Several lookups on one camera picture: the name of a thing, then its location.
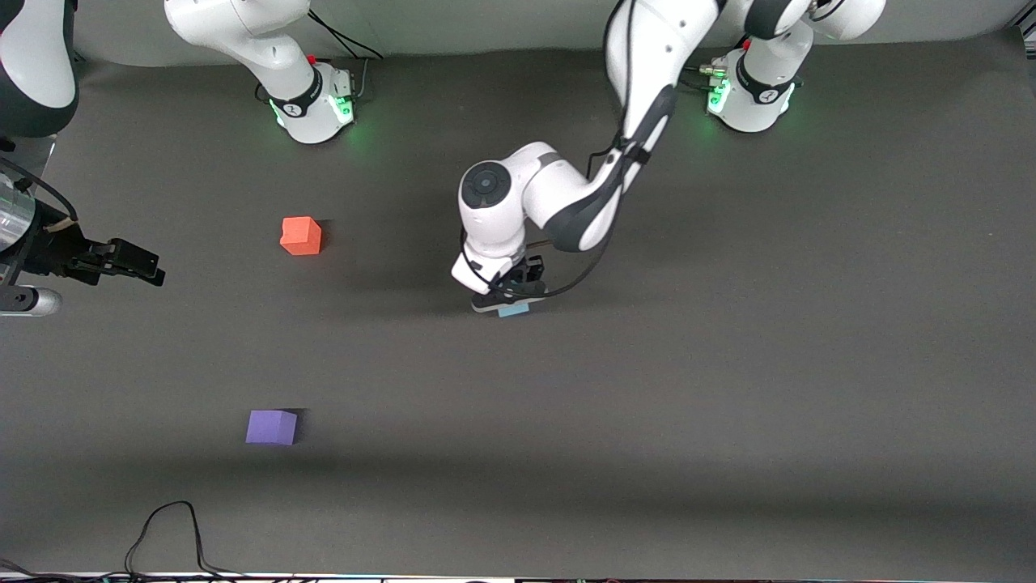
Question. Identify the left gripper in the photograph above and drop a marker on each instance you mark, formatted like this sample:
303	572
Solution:
530	271

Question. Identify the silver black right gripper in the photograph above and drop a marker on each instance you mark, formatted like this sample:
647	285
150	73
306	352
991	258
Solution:
58	250

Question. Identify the light blue foam block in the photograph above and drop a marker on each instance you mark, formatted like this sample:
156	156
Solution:
513	309

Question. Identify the white Franka right arm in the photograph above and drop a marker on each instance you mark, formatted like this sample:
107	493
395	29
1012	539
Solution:
267	40

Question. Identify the white Franka left arm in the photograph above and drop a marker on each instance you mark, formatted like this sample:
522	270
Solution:
647	73

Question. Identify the orange foam block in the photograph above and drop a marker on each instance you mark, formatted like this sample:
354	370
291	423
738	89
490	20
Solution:
300	236

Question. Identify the purple foam block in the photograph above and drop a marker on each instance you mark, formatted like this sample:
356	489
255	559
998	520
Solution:
271	427

